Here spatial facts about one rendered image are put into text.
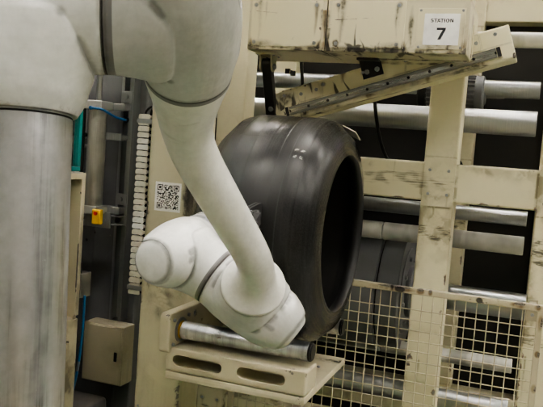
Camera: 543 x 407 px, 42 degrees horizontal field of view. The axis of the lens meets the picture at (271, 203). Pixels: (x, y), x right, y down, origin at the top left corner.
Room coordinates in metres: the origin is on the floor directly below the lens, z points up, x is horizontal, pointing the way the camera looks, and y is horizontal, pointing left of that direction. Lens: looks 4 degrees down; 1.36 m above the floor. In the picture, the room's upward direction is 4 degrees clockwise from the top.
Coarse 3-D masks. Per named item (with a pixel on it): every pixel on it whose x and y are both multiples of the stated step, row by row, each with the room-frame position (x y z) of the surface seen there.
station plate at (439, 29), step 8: (432, 16) 1.87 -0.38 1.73; (440, 16) 1.86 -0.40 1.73; (448, 16) 1.85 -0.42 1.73; (456, 16) 1.85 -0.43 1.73; (424, 24) 1.88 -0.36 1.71; (432, 24) 1.87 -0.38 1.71; (440, 24) 1.86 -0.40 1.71; (448, 24) 1.85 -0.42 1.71; (456, 24) 1.85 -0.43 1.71; (424, 32) 1.87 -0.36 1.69; (432, 32) 1.87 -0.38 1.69; (440, 32) 1.86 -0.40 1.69; (448, 32) 1.85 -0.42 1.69; (456, 32) 1.85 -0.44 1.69; (424, 40) 1.87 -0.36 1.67; (432, 40) 1.87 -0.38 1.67; (440, 40) 1.86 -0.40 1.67; (448, 40) 1.85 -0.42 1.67; (456, 40) 1.85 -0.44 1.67
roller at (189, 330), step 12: (180, 324) 1.73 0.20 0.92; (192, 324) 1.72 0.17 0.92; (204, 324) 1.72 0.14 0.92; (180, 336) 1.72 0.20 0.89; (192, 336) 1.71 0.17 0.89; (204, 336) 1.70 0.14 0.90; (216, 336) 1.69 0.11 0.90; (228, 336) 1.68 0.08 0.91; (240, 336) 1.67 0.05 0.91; (240, 348) 1.67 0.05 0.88; (252, 348) 1.66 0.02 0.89; (264, 348) 1.64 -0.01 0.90; (288, 348) 1.62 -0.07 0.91; (300, 348) 1.62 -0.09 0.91; (312, 348) 1.62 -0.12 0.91; (312, 360) 1.62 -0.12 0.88
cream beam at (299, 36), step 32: (256, 0) 2.04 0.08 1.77; (288, 0) 2.01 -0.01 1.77; (320, 0) 1.98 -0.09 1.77; (352, 0) 1.95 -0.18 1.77; (384, 0) 1.92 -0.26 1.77; (416, 0) 1.89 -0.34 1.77; (448, 0) 1.86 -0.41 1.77; (256, 32) 2.04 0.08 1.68; (288, 32) 2.00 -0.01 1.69; (320, 32) 1.97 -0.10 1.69; (352, 32) 1.94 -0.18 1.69; (384, 32) 1.91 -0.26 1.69; (416, 32) 1.88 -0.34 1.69
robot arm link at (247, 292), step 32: (160, 96) 0.78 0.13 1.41; (224, 96) 0.81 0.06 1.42; (160, 128) 0.87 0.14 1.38; (192, 128) 0.84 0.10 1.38; (192, 160) 0.90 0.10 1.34; (192, 192) 0.94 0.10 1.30; (224, 192) 0.94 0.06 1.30; (224, 224) 0.97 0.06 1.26; (256, 224) 1.00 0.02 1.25; (256, 256) 1.00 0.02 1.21; (224, 288) 1.09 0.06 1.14; (256, 288) 1.05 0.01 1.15; (288, 288) 1.13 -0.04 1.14; (224, 320) 1.13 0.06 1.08; (256, 320) 1.09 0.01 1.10; (288, 320) 1.10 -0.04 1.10
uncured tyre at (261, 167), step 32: (256, 128) 1.68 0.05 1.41; (288, 128) 1.67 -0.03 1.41; (320, 128) 1.67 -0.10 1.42; (224, 160) 1.62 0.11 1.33; (256, 160) 1.60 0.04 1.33; (288, 160) 1.57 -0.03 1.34; (320, 160) 1.59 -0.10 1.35; (352, 160) 1.82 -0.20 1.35; (256, 192) 1.55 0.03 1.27; (288, 192) 1.53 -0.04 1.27; (320, 192) 1.56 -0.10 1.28; (352, 192) 1.98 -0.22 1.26; (288, 224) 1.52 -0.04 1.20; (320, 224) 1.56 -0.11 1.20; (352, 224) 1.94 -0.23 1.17; (288, 256) 1.51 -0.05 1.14; (320, 256) 1.57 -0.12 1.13; (352, 256) 1.92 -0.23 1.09; (320, 288) 1.60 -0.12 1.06; (320, 320) 1.64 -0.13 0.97
